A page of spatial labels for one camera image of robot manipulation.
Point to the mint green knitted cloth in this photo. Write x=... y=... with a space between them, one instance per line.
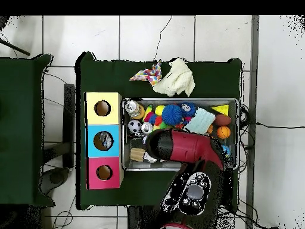
x=200 y=121

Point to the multicoloured spiky caterpillar toy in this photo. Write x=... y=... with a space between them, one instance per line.
x=151 y=118

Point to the blue fuzzy googly-eyed toy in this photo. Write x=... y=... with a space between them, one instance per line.
x=189 y=109

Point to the dark green table cloth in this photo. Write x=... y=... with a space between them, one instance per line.
x=24 y=119
x=214 y=71

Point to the flat wooden block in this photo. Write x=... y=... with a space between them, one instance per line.
x=137 y=154

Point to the crushed silver drink can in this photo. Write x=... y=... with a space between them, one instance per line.
x=132 y=107

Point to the colourful patterned cloth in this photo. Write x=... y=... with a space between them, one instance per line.
x=151 y=75

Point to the wooden box with three holes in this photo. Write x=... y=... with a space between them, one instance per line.
x=103 y=130

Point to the orange ball with cream dots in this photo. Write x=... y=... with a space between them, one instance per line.
x=139 y=113

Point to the grey stand base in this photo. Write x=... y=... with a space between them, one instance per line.
x=58 y=177

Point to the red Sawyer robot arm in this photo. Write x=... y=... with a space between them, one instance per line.
x=190 y=148

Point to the brown toy football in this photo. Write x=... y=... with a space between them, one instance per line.
x=222 y=119

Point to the plain yellow ball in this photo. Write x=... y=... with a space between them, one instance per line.
x=159 y=109

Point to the black panel stand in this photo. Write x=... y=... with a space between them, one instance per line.
x=69 y=124

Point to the shallow clear mesh bin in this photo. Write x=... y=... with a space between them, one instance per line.
x=133 y=166

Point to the blue spiky rubber ball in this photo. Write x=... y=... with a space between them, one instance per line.
x=172 y=114

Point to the cream knitted cloth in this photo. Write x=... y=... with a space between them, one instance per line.
x=176 y=78

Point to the small orange basketball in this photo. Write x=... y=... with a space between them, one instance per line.
x=223 y=132

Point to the small open silver can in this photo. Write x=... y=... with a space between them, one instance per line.
x=147 y=127

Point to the black and white soccer ball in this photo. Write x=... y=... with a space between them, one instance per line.
x=135 y=126

